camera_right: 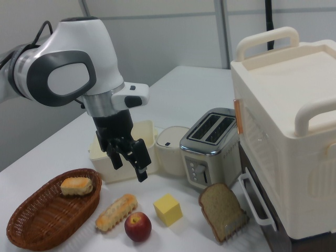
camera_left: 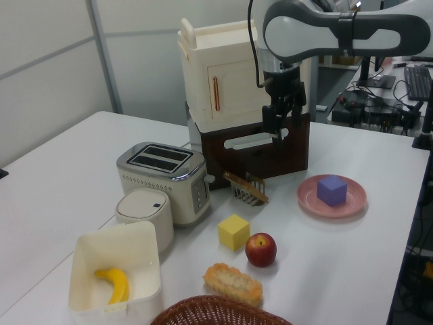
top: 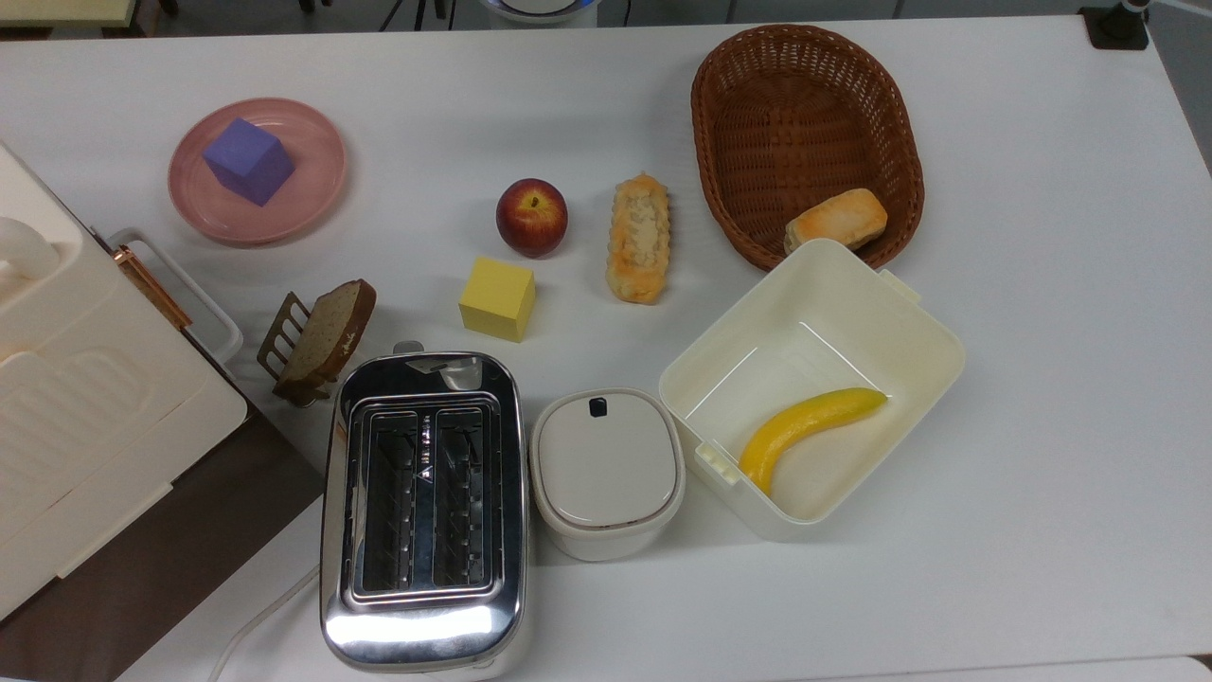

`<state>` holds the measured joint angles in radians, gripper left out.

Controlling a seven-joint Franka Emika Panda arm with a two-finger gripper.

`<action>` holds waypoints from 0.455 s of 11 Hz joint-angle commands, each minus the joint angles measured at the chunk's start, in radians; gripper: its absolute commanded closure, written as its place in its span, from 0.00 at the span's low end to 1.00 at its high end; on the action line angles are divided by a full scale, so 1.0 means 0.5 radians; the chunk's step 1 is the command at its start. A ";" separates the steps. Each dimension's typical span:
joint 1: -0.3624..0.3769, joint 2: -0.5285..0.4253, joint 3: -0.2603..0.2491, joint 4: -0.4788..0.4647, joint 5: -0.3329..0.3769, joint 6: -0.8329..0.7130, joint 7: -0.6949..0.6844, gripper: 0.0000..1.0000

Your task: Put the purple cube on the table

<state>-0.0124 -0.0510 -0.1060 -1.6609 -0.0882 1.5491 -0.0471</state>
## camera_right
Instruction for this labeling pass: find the red apple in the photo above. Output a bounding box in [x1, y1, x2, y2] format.
[124, 211, 153, 243]

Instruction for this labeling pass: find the white drawer handle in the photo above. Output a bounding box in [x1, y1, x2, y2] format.
[238, 173, 278, 232]

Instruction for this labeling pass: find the cream lidded small bin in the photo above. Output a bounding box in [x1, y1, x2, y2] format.
[156, 126, 191, 176]

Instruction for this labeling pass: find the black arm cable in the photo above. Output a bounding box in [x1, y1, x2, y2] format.
[0, 20, 87, 111]

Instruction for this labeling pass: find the dark brown cabinet base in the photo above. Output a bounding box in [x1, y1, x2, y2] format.
[237, 143, 336, 252]

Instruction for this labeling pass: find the short toasted bread roll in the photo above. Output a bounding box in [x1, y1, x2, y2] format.
[60, 177, 93, 197]

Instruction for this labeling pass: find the yellow cube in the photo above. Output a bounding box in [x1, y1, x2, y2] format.
[153, 193, 183, 227]

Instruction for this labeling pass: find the grey partition post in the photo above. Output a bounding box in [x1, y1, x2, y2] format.
[78, 0, 91, 19]
[215, 0, 235, 70]

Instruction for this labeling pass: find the cream toy cabinet with handles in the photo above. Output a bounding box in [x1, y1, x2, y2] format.
[230, 26, 336, 241]

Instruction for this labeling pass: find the black background pole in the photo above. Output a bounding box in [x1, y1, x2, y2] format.
[263, 0, 276, 51]

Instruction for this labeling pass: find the silver two-slot toaster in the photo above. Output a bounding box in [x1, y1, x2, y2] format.
[179, 107, 241, 189]

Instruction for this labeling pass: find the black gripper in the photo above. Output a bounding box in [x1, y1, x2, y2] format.
[92, 109, 152, 183]

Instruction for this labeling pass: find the cream open plastic box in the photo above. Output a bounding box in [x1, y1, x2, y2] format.
[88, 120, 159, 184]

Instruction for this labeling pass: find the small metal wire stand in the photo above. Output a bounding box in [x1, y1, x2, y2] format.
[222, 219, 249, 240]

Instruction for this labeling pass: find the brown wicker basket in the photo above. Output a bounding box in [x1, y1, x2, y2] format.
[6, 168, 103, 251]

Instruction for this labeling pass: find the orange cabinet door latch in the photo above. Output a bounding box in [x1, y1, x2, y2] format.
[233, 99, 244, 134]

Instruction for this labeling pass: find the brown bread slice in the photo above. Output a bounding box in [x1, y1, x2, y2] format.
[198, 183, 250, 244]

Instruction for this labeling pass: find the long toasted bread roll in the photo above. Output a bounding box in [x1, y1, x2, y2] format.
[94, 193, 139, 233]

